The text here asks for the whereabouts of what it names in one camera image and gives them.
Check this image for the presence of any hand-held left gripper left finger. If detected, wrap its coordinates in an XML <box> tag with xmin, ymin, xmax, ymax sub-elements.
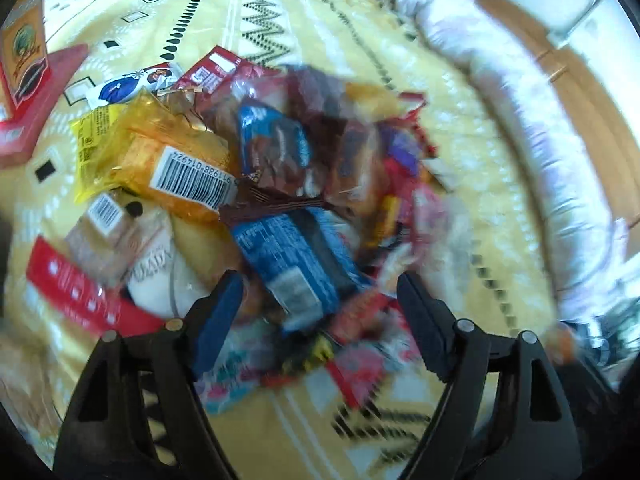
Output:
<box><xmin>52</xmin><ymin>269</ymin><xmax>246</xmax><ymax>480</ymax></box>

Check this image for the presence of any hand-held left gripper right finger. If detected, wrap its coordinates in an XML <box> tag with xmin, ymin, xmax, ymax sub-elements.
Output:
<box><xmin>396</xmin><ymin>271</ymin><xmax>584</xmax><ymax>480</ymax></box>

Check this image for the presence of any blue cookie packet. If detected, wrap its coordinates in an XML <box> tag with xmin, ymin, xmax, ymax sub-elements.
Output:
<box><xmin>231</xmin><ymin>209</ymin><xmax>374</xmax><ymax>337</ymax></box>

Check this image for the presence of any long red stick packet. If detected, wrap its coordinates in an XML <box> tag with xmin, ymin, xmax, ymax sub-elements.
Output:
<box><xmin>25</xmin><ymin>237</ymin><xmax>167</xmax><ymax>337</ymax></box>

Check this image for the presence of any pile of mixed snacks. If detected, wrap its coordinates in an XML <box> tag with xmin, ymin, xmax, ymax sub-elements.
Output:
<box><xmin>62</xmin><ymin>45</ymin><xmax>476</xmax><ymax>413</ymax></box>

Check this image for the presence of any pink white quilt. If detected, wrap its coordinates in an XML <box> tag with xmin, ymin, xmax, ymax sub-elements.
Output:
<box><xmin>372</xmin><ymin>0</ymin><xmax>640</xmax><ymax>313</ymax></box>

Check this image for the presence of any blue white snack packet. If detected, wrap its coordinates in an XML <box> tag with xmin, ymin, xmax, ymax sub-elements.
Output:
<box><xmin>85</xmin><ymin>62</ymin><xmax>184</xmax><ymax>109</ymax></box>

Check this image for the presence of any wooden headboard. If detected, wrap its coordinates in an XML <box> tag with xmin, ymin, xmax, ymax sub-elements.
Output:
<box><xmin>475</xmin><ymin>0</ymin><xmax>640</xmax><ymax>242</ymax></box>

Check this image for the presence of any flat red box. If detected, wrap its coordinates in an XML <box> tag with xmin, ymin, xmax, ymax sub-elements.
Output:
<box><xmin>0</xmin><ymin>44</ymin><xmax>90</xmax><ymax>170</ymax></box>

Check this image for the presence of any orange red tea box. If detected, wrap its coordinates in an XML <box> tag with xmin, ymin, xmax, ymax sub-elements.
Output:
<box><xmin>0</xmin><ymin>0</ymin><xmax>54</xmax><ymax>122</ymax></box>

